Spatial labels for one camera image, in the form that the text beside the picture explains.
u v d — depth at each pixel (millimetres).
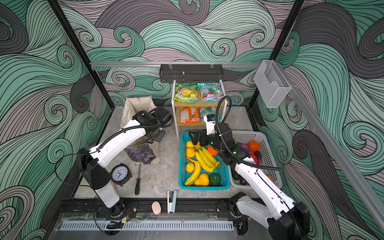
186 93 772
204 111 925
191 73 949
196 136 635
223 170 796
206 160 877
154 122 550
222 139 523
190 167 831
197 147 925
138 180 823
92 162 427
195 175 792
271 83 790
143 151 754
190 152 890
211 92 777
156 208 719
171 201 743
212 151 859
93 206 723
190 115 920
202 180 778
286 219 365
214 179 778
